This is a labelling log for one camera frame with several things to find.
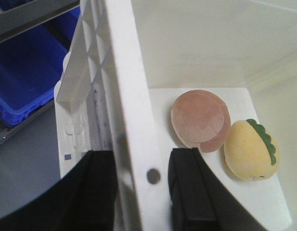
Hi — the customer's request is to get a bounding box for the blue plastic bin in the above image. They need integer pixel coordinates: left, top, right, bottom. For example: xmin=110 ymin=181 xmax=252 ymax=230
xmin=0 ymin=7 xmax=80 ymax=128

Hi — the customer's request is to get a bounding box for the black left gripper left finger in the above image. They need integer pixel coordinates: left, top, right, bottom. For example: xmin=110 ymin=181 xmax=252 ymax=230
xmin=0 ymin=151 xmax=117 ymax=231

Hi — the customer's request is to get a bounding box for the white plastic tote box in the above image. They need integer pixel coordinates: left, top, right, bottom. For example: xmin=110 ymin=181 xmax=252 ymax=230
xmin=54 ymin=0 xmax=297 ymax=231

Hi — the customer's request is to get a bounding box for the yellow dinosaur plush toy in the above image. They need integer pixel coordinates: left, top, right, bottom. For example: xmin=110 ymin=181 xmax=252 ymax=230
xmin=223 ymin=119 xmax=280 ymax=181

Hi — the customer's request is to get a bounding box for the grey metal shelf frame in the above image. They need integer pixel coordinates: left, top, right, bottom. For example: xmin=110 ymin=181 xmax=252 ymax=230
xmin=0 ymin=0 xmax=79 ymax=220

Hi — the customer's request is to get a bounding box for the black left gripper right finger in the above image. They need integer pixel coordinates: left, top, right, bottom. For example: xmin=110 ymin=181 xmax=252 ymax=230
xmin=168 ymin=148 xmax=261 ymax=231

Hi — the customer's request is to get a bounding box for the brown burger plush toy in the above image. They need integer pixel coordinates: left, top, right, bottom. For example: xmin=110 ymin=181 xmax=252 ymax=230
xmin=171 ymin=90 xmax=231 ymax=153

